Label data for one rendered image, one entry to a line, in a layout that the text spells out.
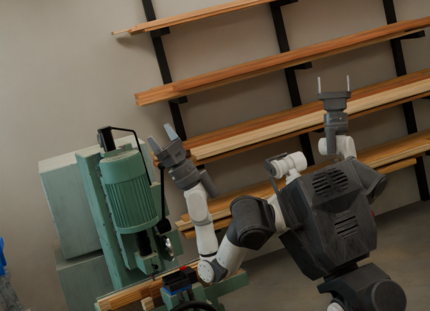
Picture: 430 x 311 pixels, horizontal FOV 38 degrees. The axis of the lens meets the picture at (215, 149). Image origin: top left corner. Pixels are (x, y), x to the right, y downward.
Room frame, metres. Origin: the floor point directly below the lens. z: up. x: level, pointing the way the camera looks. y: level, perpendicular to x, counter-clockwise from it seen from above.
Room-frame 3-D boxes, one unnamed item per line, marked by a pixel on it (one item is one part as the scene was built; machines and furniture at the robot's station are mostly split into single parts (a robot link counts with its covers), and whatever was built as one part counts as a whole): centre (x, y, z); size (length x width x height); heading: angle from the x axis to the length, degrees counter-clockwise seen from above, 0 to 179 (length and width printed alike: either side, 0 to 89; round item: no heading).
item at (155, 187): (2.81, 0.32, 1.23); 0.09 x 0.08 x 0.15; 21
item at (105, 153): (2.68, 0.44, 1.54); 0.08 x 0.08 x 0.17; 21
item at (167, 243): (2.72, 0.32, 1.02); 0.12 x 0.03 x 0.12; 21
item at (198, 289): (2.39, 0.27, 0.91); 0.15 x 0.14 x 0.09; 111
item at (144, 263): (2.57, 0.39, 1.03); 0.14 x 0.07 x 0.09; 21
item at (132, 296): (2.59, 0.29, 0.92); 0.62 x 0.02 x 0.04; 111
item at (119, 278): (2.82, 0.49, 1.16); 0.22 x 0.22 x 0.72; 21
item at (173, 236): (2.78, 0.31, 1.02); 0.09 x 0.07 x 0.12; 111
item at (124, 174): (2.55, 0.39, 1.35); 0.18 x 0.18 x 0.31
